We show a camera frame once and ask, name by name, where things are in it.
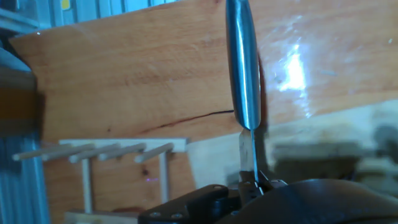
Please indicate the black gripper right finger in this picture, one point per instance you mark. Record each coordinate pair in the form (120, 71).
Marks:
(268, 185)

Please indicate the wooden cutting board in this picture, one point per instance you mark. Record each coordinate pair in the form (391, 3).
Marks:
(311, 137)

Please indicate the steel cleaver knife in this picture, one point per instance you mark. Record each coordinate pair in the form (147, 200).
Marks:
(244, 62)

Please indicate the wooden peg dish rack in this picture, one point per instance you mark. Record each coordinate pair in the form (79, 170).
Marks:
(124, 146)

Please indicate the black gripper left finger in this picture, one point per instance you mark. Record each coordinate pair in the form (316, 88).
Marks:
(202, 202)

